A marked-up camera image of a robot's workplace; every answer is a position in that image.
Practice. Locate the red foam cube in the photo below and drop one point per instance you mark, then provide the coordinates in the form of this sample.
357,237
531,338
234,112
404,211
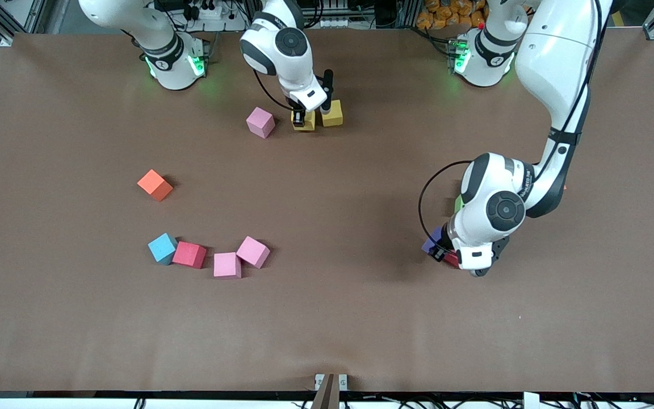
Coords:
452,260
189,254

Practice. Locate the bag of oranges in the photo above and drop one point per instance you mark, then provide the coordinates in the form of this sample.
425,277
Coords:
440,14

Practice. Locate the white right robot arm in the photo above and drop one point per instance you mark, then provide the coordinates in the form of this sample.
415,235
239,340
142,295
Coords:
290,74

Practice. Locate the light pink foam cube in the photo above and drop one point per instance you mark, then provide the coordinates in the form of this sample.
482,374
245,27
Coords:
260,122
253,251

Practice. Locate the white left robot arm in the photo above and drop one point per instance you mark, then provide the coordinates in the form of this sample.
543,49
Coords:
554,57

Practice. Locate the yellow foam cube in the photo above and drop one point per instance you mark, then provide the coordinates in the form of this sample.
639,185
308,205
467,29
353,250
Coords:
308,122
334,116

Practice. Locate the purple foam cube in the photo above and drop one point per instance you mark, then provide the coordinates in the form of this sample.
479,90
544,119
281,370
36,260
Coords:
432,241

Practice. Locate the white power strip with plugs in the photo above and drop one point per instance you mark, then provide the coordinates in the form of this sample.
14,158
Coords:
222,25

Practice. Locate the brown table cover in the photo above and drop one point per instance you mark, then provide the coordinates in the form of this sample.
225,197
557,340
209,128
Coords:
327,318

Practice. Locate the light blue foam cube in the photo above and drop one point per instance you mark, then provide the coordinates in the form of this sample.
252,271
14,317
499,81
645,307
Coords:
162,248

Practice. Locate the metal bracket with post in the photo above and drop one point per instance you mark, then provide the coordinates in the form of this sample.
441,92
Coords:
330,392

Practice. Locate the green foam cube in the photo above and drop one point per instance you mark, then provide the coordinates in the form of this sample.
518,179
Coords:
458,203

